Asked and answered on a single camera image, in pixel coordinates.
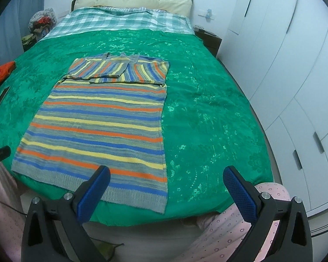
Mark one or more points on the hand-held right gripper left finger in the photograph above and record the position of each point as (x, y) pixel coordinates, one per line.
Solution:
(94, 193)

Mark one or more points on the dark wooden nightstand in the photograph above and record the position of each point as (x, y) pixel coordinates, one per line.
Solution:
(210, 42)

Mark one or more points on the cream padded headboard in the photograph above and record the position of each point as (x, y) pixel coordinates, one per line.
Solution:
(136, 1)

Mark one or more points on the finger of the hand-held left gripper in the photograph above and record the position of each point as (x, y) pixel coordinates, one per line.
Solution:
(0, 153)

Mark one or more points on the small wall shelf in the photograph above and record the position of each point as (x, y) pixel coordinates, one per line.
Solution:
(207, 15)

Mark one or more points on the pink dotted pajama pants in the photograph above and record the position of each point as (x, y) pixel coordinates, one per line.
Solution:
(229, 232)

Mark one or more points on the striped knit sweater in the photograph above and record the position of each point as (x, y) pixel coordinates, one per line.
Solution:
(98, 131)

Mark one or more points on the green shiny bedspread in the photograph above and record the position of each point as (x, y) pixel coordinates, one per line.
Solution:
(213, 114)

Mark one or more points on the pile of clothes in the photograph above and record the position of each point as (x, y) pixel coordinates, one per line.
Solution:
(32, 39)

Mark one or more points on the dark green cloth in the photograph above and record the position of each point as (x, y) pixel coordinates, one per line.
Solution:
(109, 249)

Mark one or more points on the orange knit cloth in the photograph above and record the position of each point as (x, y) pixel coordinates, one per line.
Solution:
(1, 72)

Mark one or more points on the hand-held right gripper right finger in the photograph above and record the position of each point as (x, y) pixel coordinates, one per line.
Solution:
(240, 193)

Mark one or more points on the blue curtain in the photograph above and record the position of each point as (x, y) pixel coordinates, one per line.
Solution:
(13, 24)

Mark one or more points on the green checked blanket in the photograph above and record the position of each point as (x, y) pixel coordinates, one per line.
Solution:
(112, 20)

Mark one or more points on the white wardrobe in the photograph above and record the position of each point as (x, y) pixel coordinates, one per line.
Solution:
(295, 73)

